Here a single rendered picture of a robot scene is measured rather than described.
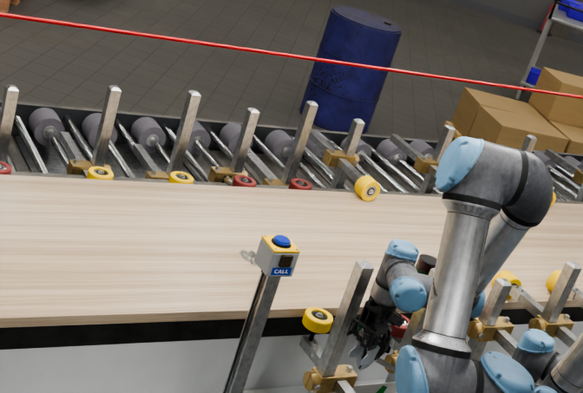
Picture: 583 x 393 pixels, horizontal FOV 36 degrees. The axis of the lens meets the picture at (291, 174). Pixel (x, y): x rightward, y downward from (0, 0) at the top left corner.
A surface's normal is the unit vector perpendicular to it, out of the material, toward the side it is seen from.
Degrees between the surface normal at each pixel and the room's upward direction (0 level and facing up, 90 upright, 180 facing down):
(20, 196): 0
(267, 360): 90
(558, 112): 90
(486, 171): 64
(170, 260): 0
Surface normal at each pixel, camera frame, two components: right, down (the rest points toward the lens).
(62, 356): 0.44, 0.47
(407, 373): -0.98, -0.10
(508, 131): 0.22, 0.44
